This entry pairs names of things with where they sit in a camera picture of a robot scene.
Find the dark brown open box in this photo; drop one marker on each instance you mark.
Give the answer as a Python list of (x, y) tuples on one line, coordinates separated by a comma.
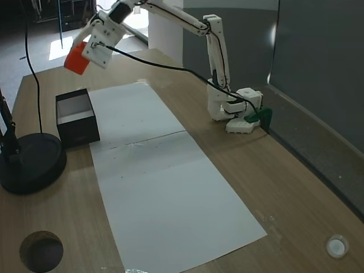
[(79, 128)]

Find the black round-base stand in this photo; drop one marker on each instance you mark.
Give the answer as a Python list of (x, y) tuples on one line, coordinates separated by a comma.
[(31, 165)]

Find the orange cube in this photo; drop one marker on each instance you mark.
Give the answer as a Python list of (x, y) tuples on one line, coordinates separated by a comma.
[(76, 60)]

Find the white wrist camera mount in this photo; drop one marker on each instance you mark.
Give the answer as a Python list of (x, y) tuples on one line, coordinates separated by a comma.
[(98, 54)]

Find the white paper sheet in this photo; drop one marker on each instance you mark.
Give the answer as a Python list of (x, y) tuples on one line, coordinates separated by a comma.
[(170, 199), (133, 113)]

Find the grey desk partition panel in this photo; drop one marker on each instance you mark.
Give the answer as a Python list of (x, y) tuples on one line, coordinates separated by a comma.
[(298, 57)]

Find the small white round cap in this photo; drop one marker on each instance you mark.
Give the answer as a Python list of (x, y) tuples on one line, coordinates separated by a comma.
[(337, 246)]

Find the green table clamp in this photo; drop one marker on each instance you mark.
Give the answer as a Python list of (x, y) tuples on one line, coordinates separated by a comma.
[(260, 115)]

